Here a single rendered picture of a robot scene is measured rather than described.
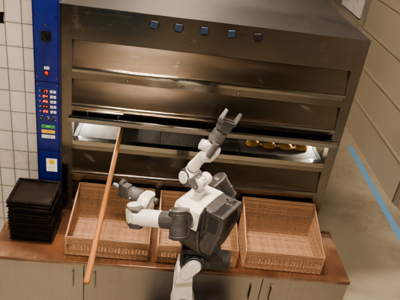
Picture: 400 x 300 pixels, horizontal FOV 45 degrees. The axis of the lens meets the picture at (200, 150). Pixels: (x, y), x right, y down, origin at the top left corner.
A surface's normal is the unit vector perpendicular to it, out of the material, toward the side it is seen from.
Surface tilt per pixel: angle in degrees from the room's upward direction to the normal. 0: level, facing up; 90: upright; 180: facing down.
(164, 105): 70
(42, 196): 0
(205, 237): 90
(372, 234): 0
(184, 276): 90
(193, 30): 90
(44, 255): 0
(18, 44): 90
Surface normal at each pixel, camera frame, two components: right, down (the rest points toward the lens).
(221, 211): 0.13, -0.87
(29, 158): 0.04, 0.49
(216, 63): 0.07, 0.16
